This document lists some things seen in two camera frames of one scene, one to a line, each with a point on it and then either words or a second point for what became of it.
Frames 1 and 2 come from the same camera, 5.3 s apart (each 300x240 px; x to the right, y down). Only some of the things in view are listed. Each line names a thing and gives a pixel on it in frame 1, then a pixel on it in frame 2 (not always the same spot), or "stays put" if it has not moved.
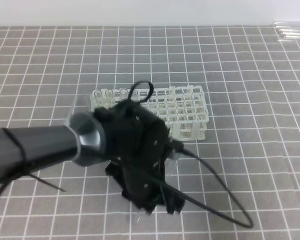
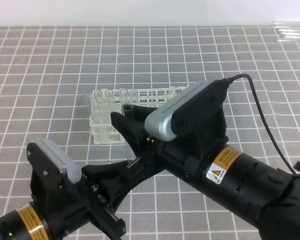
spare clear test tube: x=293 y=38 stays put
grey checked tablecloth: x=249 y=179 stays put
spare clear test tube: x=289 y=24 stays put
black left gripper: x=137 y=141 → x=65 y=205
